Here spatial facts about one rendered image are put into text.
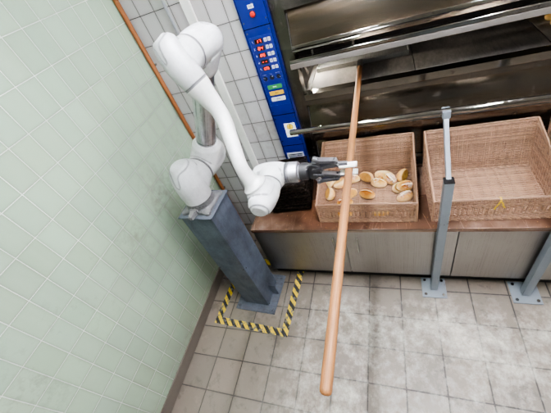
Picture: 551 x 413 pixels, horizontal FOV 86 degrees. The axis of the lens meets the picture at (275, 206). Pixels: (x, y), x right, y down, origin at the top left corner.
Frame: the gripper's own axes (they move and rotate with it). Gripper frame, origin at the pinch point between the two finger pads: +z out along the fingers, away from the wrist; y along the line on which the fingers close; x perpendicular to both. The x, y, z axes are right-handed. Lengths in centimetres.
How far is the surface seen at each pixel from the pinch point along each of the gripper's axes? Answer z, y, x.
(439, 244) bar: 39, 68, -13
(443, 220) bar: 39, 48, -13
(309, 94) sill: -28, 1, -72
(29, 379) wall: -119, 20, 92
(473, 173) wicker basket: 61, 60, -59
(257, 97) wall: -61, -3, -72
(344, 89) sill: -8, 2, -73
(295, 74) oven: -34, -12, -72
